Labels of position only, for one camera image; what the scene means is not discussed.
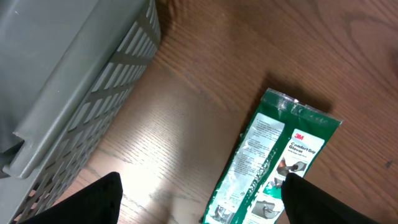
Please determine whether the green white snack bag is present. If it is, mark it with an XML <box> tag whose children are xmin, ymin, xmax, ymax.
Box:
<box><xmin>202</xmin><ymin>88</ymin><xmax>341</xmax><ymax>224</ymax></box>

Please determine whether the grey plastic basket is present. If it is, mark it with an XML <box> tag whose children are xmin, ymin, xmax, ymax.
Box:
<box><xmin>1</xmin><ymin>0</ymin><xmax>161</xmax><ymax>223</ymax></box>

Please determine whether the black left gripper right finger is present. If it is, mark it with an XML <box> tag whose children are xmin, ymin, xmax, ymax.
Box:
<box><xmin>281</xmin><ymin>173</ymin><xmax>376</xmax><ymax>224</ymax></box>

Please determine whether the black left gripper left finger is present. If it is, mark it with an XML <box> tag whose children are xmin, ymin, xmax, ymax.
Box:
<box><xmin>22</xmin><ymin>172</ymin><xmax>123</xmax><ymax>224</ymax></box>

